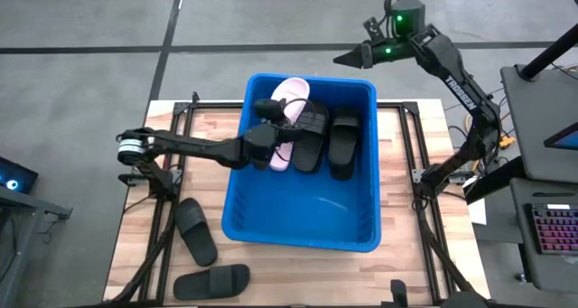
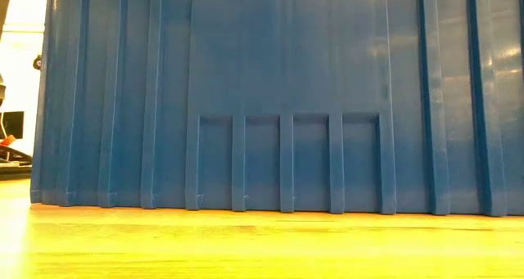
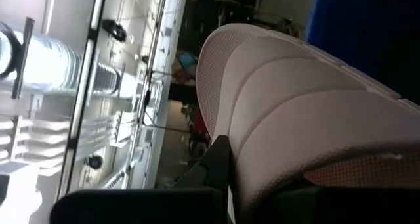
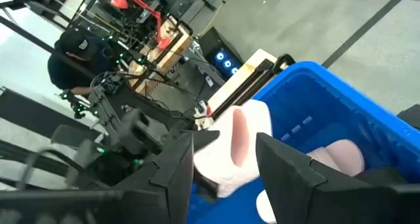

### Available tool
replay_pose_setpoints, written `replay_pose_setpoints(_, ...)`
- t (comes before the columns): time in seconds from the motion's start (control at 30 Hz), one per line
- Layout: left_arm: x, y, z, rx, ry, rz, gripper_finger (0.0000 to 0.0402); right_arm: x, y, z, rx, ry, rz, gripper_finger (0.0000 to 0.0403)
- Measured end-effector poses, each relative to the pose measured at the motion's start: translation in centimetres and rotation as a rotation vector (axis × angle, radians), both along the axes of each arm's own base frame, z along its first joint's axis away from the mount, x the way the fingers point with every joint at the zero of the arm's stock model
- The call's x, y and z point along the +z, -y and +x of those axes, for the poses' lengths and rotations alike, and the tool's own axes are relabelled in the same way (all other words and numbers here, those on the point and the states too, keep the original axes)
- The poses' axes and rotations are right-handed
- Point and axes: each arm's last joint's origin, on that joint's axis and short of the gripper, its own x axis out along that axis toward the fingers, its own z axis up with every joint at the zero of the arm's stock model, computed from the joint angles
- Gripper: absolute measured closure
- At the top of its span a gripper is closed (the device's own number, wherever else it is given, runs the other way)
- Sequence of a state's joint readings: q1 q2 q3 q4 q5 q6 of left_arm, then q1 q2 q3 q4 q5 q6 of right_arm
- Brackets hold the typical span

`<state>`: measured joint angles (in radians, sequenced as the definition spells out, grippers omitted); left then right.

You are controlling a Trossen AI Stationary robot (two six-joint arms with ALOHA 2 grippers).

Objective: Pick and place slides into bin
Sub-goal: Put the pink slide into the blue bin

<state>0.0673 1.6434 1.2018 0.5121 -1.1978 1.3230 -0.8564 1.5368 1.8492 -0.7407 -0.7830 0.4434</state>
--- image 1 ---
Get white paper sheet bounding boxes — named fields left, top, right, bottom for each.
left=466, top=176, right=489, bottom=227

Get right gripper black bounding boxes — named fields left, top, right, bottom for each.
left=333, top=39, right=421, bottom=70

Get black screen device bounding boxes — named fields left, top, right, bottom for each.
left=543, top=121, right=578, bottom=152

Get blue plastic bin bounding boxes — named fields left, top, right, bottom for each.
left=220, top=72, right=383, bottom=254

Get dark grey desk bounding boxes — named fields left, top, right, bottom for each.
left=0, top=185, right=73, bottom=308

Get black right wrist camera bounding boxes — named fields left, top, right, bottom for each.
left=363, top=16, right=387, bottom=42

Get pink slide sandal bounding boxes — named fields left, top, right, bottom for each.
left=268, top=76, right=312, bottom=173

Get large grey desk tray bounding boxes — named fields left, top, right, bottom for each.
left=499, top=63, right=578, bottom=184

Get grey keyboard tray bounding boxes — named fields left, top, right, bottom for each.
left=508, top=177, right=578, bottom=295

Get black desk support bar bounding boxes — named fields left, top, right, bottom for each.
left=463, top=156, right=527, bottom=206

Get black aluminium table frame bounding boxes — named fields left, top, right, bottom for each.
left=107, top=90, right=491, bottom=308

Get black computer blue light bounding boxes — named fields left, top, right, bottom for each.
left=0, top=156, right=40, bottom=194

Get black slide sandal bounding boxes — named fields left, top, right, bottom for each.
left=174, top=197, right=219, bottom=267
left=292, top=100, right=330, bottom=174
left=172, top=263, right=252, bottom=302
left=327, top=107, right=361, bottom=182

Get backlit black keyboard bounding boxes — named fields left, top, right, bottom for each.
left=524, top=202, right=578, bottom=257

